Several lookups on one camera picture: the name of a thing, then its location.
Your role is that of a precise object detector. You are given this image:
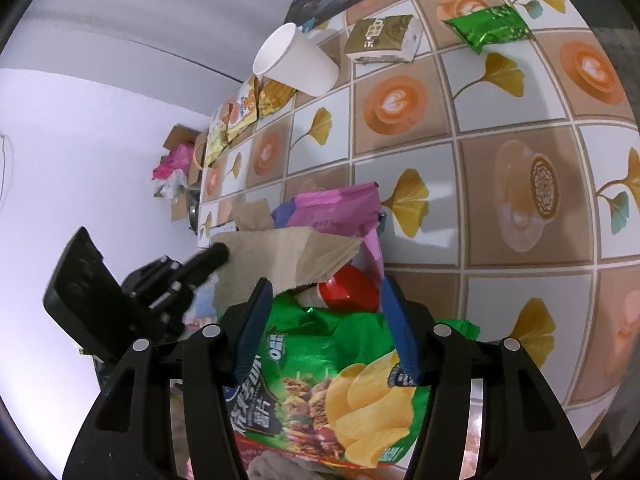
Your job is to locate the pink plastic bag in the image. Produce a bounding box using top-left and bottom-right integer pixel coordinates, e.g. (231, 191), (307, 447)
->
(152, 143), (194, 182)

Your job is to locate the olive white box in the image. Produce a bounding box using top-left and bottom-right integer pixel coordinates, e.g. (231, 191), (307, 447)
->
(343, 13), (427, 64)

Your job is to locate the orange white small packet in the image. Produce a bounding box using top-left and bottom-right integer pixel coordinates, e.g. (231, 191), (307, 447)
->
(226, 79), (262, 142)

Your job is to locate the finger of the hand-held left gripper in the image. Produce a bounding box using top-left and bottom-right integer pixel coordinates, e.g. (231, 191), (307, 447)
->
(179, 242), (232, 289)

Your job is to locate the small green packet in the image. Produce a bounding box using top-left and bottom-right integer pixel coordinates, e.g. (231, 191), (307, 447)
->
(444, 3), (534, 55)

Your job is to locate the white paper cup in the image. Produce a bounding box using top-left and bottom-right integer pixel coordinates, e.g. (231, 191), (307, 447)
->
(252, 22), (341, 98)

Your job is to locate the white plastic bag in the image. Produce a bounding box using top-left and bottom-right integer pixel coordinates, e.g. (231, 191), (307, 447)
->
(154, 169), (187, 202)

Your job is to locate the cardboard box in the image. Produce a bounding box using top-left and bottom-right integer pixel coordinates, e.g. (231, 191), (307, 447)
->
(152, 124), (209, 224)

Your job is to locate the grey curtain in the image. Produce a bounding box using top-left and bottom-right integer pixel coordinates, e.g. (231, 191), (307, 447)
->
(10, 0), (347, 84)

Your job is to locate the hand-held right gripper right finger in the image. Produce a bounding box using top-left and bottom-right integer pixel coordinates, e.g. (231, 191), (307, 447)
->
(381, 276), (587, 480)

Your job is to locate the table with patterned cloth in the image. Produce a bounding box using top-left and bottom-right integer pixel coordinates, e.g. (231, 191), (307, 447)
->
(197, 0), (640, 413)

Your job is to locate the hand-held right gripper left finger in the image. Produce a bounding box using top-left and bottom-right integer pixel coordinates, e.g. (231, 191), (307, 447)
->
(62, 276), (275, 480)

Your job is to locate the large green red chip bag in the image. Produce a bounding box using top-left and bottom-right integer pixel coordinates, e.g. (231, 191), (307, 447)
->
(224, 290), (482, 470)

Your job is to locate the brown paper sheet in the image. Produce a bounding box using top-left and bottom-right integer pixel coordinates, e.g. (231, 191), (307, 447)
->
(214, 199), (363, 313)

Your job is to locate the gold small packet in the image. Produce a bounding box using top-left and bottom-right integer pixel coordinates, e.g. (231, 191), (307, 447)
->
(256, 76), (297, 120)

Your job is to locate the yellow small packet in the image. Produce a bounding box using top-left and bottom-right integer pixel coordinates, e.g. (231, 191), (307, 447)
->
(204, 107), (232, 167)

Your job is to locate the pink orange snack bag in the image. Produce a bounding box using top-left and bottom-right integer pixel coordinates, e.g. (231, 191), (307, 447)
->
(271, 182), (385, 281)

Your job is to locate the red glossy wrapper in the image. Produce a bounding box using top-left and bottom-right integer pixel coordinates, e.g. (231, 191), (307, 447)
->
(305, 264), (382, 312)

